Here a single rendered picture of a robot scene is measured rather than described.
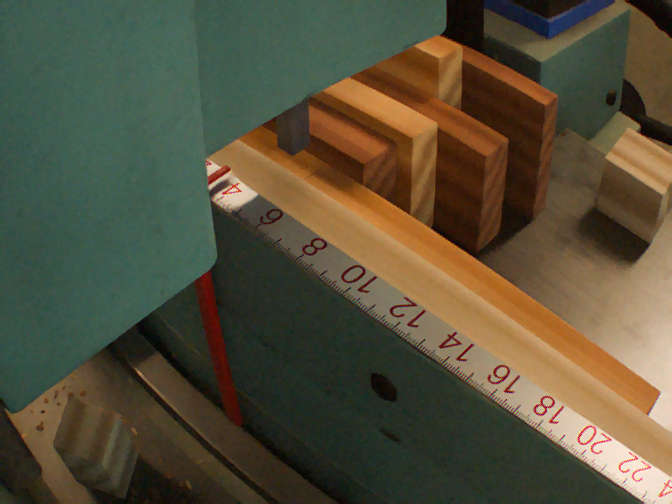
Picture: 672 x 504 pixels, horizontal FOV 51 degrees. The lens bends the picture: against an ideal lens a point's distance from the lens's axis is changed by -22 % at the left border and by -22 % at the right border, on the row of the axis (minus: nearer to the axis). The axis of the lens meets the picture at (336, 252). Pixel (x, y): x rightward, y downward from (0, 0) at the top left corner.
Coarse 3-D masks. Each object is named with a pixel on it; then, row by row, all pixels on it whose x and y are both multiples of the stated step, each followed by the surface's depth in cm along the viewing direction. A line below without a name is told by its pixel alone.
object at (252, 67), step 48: (240, 0) 21; (288, 0) 22; (336, 0) 24; (384, 0) 26; (432, 0) 28; (240, 48) 22; (288, 48) 24; (336, 48) 25; (384, 48) 27; (240, 96) 23; (288, 96) 25
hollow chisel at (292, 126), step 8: (304, 104) 31; (288, 112) 31; (296, 112) 31; (304, 112) 31; (280, 120) 31; (288, 120) 31; (296, 120) 31; (304, 120) 31; (280, 128) 31; (288, 128) 31; (296, 128) 31; (304, 128) 32; (280, 136) 32; (288, 136) 31; (296, 136) 31; (304, 136) 32; (280, 144) 32; (288, 144) 32; (296, 144) 32; (304, 144) 32; (288, 152) 32; (296, 152) 32
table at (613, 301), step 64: (640, 128) 48; (576, 192) 38; (512, 256) 35; (576, 256) 35; (640, 256) 35; (192, 320) 37; (576, 320) 32; (640, 320) 32; (256, 384) 36; (320, 384) 31; (320, 448) 35; (384, 448) 30
